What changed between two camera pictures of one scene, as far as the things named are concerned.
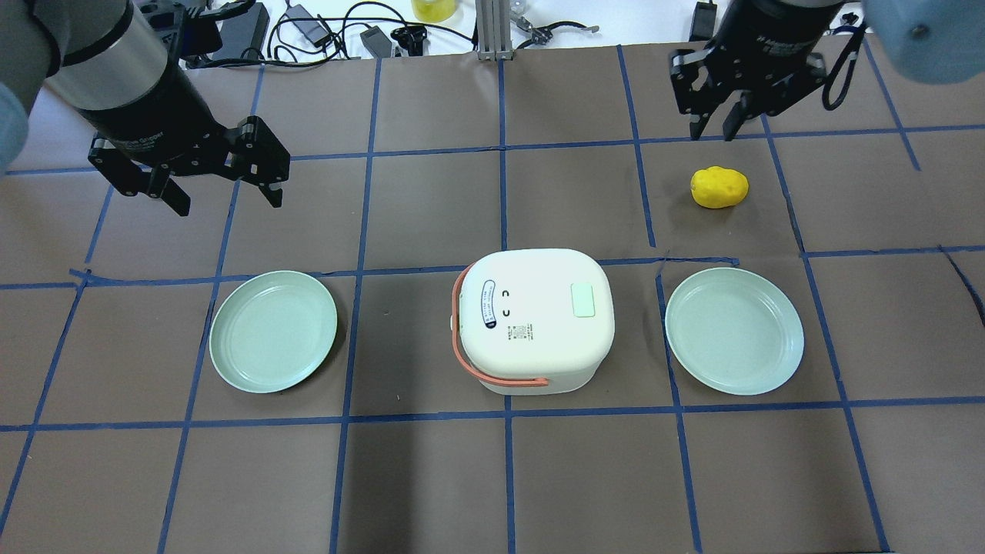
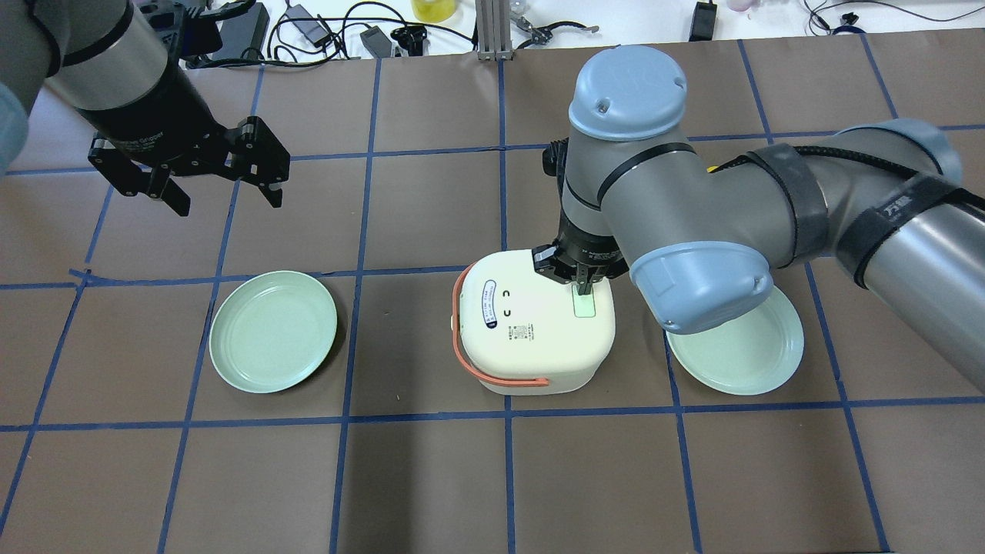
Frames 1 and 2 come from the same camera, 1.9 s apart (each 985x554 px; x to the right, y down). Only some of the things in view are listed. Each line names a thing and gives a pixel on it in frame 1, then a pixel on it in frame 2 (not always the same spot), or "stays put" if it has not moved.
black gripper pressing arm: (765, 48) → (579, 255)
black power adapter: (313, 30) stays put
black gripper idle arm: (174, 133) stays put
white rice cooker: (533, 322) stays put
